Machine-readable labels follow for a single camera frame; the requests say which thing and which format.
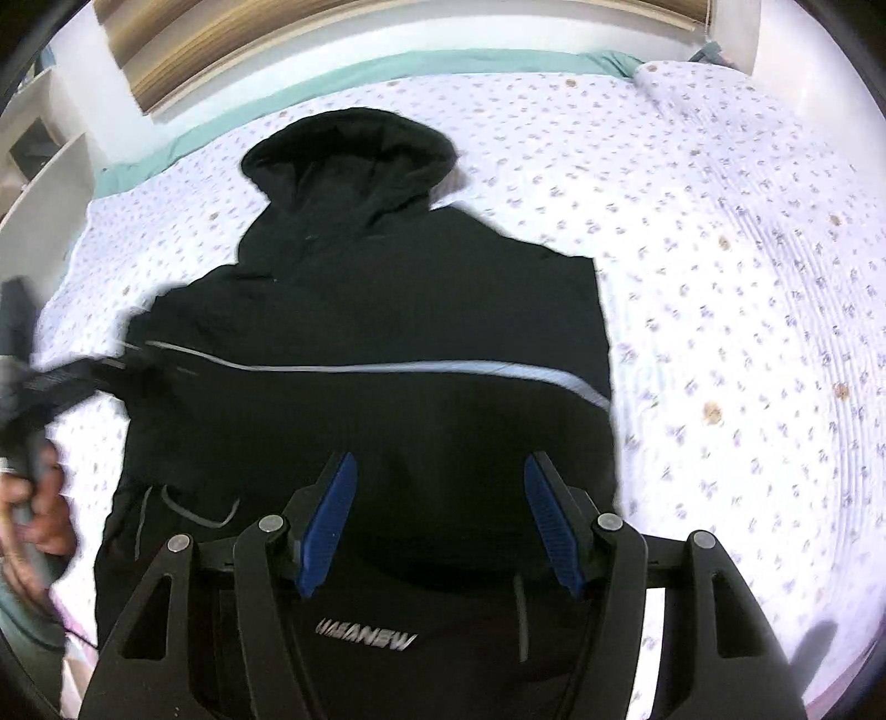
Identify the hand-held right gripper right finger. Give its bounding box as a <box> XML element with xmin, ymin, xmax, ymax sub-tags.
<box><xmin>519</xmin><ymin>450</ymin><xmax>811</xmax><ymax>720</ymax></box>

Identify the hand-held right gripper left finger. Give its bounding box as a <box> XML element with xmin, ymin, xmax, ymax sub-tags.
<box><xmin>76</xmin><ymin>450</ymin><xmax>361</xmax><ymax>720</ymax></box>

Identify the brown striped curtain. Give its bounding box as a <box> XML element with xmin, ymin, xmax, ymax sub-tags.
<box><xmin>93</xmin><ymin>0</ymin><xmax>714</xmax><ymax>115</ymax></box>

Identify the white shelf unit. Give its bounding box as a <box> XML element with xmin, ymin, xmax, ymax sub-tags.
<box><xmin>0</xmin><ymin>42</ymin><xmax>94</xmax><ymax>292</ymax></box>

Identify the floral white pillow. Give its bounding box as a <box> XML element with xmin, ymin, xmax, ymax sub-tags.
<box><xmin>633</xmin><ymin>59</ymin><xmax>832</xmax><ymax>160</ymax></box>

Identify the black hoodie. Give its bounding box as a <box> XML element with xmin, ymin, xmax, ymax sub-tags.
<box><xmin>93</xmin><ymin>111</ymin><xmax>620</xmax><ymax>720</ymax></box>

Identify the green mattress cover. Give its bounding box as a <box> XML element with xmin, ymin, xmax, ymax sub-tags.
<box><xmin>93</xmin><ymin>48</ymin><xmax>645</xmax><ymax>202</ymax></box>

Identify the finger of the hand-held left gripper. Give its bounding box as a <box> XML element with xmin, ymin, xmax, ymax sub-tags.
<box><xmin>24</xmin><ymin>349</ymin><xmax>174</xmax><ymax>416</ymax></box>

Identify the person's left hand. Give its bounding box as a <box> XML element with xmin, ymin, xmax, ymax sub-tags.
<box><xmin>0</xmin><ymin>443</ymin><xmax>77</xmax><ymax>575</ymax></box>

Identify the floral white bed sheet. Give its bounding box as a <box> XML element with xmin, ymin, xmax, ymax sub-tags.
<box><xmin>34</xmin><ymin>59</ymin><xmax>886</xmax><ymax>707</ymax></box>

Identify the black cable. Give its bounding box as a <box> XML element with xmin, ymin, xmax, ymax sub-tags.
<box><xmin>0</xmin><ymin>547</ymin><xmax>101</xmax><ymax>648</ymax></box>

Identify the pink cloth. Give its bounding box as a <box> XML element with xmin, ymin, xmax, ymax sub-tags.
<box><xmin>51</xmin><ymin>599</ymin><xmax>98</xmax><ymax>700</ymax></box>

